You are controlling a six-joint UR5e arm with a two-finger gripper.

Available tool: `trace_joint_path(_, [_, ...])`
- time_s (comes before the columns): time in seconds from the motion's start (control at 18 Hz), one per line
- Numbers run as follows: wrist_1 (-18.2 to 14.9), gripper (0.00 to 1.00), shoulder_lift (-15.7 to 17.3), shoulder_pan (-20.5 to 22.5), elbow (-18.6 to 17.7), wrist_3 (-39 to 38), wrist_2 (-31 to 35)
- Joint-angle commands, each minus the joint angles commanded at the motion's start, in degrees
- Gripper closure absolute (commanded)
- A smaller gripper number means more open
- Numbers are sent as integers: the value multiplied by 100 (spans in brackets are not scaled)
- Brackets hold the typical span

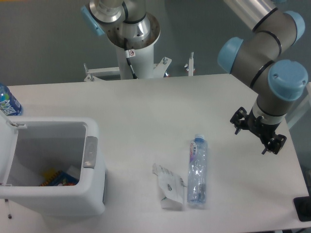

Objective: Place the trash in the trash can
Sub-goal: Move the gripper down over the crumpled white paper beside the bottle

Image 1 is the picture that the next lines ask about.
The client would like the white clamp post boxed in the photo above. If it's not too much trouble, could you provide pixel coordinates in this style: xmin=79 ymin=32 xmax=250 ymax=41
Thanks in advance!
xmin=184 ymin=51 xmax=195 ymax=76

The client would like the colourful snack wrapper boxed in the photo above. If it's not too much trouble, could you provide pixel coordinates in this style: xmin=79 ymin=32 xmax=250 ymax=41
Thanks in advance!
xmin=39 ymin=170 xmax=79 ymax=187

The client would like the white trash can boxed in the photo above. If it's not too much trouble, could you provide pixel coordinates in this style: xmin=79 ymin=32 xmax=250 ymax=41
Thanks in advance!
xmin=0 ymin=114 xmax=106 ymax=216

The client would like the blue labelled water bottle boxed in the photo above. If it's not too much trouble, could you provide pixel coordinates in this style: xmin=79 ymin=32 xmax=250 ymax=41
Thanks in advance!
xmin=0 ymin=83 xmax=23 ymax=116

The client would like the black device at table edge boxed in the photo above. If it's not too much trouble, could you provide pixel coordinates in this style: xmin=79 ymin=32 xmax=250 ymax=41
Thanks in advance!
xmin=293 ymin=196 xmax=311 ymax=222

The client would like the white paper bag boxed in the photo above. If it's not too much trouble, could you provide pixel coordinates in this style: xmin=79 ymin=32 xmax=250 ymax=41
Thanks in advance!
xmin=153 ymin=163 xmax=186 ymax=211

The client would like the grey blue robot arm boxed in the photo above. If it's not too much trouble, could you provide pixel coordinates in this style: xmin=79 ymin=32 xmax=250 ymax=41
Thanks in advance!
xmin=217 ymin=0 xmax=309 ymax=154

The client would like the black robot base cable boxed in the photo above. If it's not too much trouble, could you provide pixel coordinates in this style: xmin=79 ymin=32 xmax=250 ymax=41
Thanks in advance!
xmin=123 ymin=37 xmax=139 ymax=80

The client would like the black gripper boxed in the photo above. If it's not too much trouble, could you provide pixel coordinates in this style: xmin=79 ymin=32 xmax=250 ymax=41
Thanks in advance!
xmin=230 ymin=107 xmax=287 ymax=154

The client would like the clear plastic bottle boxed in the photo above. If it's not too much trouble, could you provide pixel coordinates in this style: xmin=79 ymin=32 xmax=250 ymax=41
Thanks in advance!
xmin=187 ymin=134 xmax=208 ymax=209

